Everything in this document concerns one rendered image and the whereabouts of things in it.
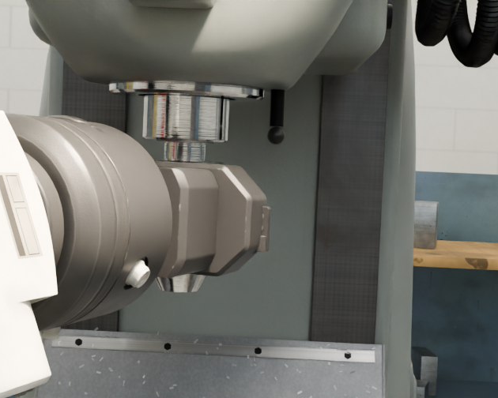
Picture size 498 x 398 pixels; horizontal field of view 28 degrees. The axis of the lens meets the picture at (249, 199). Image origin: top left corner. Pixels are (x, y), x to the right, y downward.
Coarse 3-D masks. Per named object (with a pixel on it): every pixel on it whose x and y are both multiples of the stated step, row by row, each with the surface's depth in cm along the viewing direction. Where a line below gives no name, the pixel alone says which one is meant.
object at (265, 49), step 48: (48, 0) 47; (96, 0) 46; (240, 0) 46; (288, 0) 46; (336, 0) 48; (96, 48) 47; (144, 48) 46; (192, 48) 46; (240, 48) 47; (288, 48) 48
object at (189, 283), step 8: (160, 280) 54; (168, 280) 54; (176, 280) 54; (184, 280) 54; (192, 280) 54; (200, 280) 55; (160, 288) 55; (168, 288) 54; (176, 288) 54; (184, 288) 54; (192, 288) 54
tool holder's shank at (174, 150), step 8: (168, 144) 54; (176, 144) 54; (184, 144) 54; (192, 144) 54; (200, 144) 54; (168, 152) 54; (176, 152) 54; (184, 152) 54; (192, 152) 54; (200, 152) 54; (184, 160) 54; (192, 160) 54; (200, 160) 54
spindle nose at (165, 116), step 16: (144, 96) 54; (160, 96) 53; (176, 96) 52; (192, 96) 52; (208, 96) 53; (144, 112) 54; (160, 112) 53; (176, 112) 53; (192, 112) 53; (208, 112) 53; (224, 112) 54; (144, 128) 54; (160, 128) 53; (176, 128) 53; (192, 128) 53; (208, 128) 53; (224, 128) 54
